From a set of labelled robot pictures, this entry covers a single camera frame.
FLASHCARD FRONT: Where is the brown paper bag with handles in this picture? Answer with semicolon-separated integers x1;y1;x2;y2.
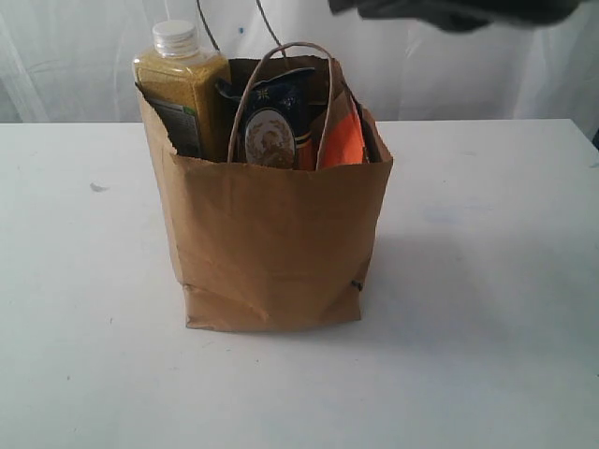
135;42;393;332

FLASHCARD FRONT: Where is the brown kraft pouch orange label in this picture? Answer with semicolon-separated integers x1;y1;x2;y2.
311;91;369;169

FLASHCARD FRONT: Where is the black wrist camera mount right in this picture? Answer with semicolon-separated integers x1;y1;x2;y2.
328;0;581;34

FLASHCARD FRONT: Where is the blue spaghetti packet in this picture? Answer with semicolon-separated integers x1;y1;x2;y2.
227;67;316;171

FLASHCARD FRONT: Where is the yellow grain container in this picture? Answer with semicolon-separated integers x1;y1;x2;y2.
133;20;231;162

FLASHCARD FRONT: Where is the small paper scrap on table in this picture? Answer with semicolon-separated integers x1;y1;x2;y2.
90;183;108;193

